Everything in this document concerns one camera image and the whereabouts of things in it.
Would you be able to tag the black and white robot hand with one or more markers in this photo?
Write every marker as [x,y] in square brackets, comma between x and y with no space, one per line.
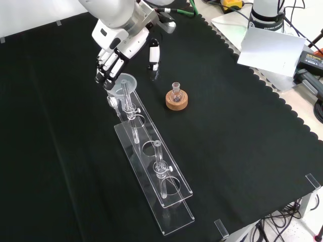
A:
[121,40]

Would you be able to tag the translucent plastic funnel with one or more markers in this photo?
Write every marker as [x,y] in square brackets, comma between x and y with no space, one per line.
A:
[131,83]

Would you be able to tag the clear acrylic funnel stand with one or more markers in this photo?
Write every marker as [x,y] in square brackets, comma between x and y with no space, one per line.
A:
[174,181]

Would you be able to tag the grey tape strip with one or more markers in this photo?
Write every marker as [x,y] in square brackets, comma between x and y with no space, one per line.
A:
[2,40]
[58,23]

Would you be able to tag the small round-bottom glass flask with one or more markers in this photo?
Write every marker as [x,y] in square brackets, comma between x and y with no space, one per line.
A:
[177,94]

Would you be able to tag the yellow stop button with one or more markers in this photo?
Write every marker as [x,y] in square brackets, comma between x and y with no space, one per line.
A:
[232,3]

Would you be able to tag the black bench cloth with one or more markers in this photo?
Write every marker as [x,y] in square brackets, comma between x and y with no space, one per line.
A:
[227,126]

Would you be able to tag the pale board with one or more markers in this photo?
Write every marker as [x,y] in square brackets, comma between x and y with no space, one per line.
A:
[270,50]

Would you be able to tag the black power adapter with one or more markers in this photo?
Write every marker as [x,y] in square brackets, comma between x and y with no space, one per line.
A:
[311,60]

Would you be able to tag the clear acrylic cloth clamp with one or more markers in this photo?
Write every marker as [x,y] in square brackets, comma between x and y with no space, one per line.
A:
[221,229]
[313,181]

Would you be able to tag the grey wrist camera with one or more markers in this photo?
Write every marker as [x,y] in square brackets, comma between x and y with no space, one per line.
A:
[168,25]

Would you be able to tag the grey metal base plate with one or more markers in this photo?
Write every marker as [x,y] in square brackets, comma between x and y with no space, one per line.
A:
[227,25]

